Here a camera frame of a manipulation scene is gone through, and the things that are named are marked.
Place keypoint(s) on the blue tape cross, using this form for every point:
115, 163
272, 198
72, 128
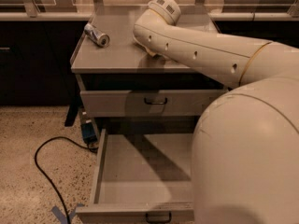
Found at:
61, 217

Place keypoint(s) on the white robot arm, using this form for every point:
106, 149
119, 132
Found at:
245, 146

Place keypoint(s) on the grey top drawer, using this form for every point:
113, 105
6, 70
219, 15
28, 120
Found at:
130, 103

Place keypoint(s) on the blue power adapter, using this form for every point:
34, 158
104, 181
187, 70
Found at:
88, 133

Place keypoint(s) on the black middle drawer handle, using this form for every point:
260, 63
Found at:
158, 219

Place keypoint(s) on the open grey middle drawer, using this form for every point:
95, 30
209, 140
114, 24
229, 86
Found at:
136, 174

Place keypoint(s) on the black top drawer handle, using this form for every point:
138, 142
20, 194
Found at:
149, 102

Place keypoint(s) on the silver soda can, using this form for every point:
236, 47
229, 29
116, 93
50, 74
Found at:
99, 38

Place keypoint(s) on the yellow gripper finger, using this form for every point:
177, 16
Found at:
154, 53

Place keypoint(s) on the black drawer handle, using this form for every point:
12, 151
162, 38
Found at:
149, 102
158, 219

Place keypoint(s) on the dark base cabinets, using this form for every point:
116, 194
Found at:
35, 67

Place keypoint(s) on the grey drawer cabinet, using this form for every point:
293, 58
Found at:
124, 56

